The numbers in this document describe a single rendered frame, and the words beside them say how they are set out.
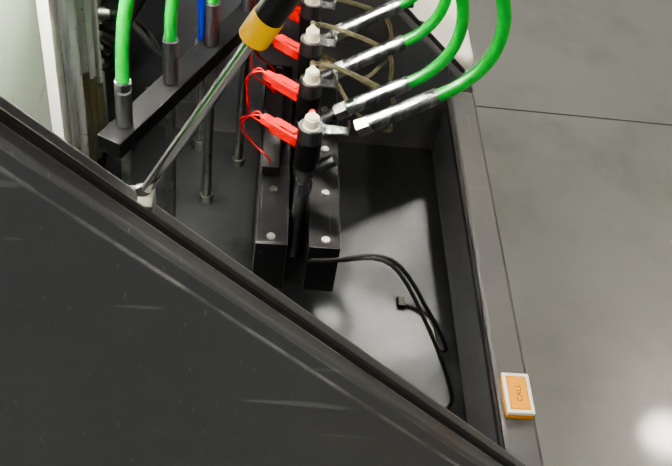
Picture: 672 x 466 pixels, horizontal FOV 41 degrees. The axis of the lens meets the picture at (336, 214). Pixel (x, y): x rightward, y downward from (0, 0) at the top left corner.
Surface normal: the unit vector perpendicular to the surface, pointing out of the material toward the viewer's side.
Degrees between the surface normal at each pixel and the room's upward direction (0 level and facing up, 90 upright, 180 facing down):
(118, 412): 90
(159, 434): 90
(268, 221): 0
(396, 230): 0
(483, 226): 0
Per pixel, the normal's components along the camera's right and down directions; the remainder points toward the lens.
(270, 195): 0.12, -0.69
